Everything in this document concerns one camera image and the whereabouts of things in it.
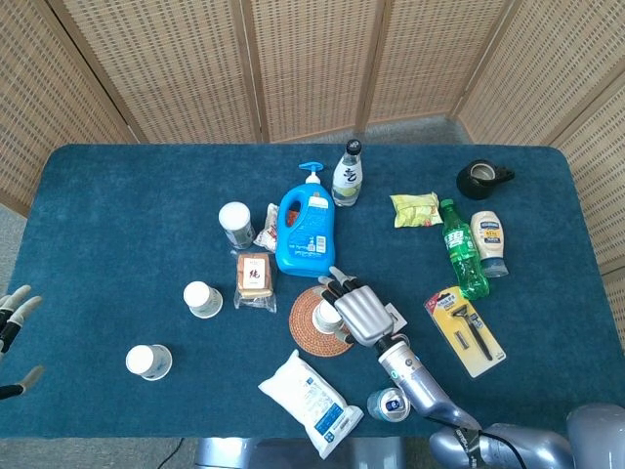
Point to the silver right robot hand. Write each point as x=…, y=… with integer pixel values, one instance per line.
x=363, y=312

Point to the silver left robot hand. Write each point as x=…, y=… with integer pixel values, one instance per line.
x=22, y=293

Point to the white paper cup green print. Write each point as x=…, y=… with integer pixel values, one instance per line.
x=200, y=298
x=324, y=317

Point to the white paper cup blue print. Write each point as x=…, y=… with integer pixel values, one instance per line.
x=146, y=361

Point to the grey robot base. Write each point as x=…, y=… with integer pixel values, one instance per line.
x=293, y=454

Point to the small white cardboard box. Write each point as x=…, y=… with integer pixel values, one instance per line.
x=398, y=317

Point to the round woven rattan coaster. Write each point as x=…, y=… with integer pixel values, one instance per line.
x=303, y=322

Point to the blue detergent pump bottle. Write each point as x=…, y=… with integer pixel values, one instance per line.
x=305, y=239

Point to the light blue drink can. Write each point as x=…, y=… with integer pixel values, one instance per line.
x=383, y=405

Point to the razor in yellow blister pack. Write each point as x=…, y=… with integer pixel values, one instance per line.
x=464, y=337

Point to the white powder bag blue print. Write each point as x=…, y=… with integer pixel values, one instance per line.
x=307, y=400

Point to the yellow green snack bag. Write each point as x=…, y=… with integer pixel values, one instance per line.
x=415, y=210

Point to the packaged brown cake slices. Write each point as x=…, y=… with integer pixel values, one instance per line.
x=254, y=278

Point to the green soda bottle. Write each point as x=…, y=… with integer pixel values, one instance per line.
x=461, y=249

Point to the blue tablecloth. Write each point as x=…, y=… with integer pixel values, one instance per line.
x=122, y=220

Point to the white red snack packet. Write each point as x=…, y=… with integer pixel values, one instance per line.
x=267, y=229

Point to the clear lime soda bottle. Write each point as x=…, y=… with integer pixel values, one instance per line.
x=347, y=181

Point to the cream mayonnaise squeeze bottle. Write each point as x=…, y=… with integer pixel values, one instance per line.
x=488, y=239

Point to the clear canister white lid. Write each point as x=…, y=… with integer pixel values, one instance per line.
x=234, y=220

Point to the black cast iron teapot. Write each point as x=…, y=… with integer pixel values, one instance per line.
x=476, y=188

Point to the woven rattan folding screen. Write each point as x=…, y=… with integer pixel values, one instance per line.
x=312, y=63

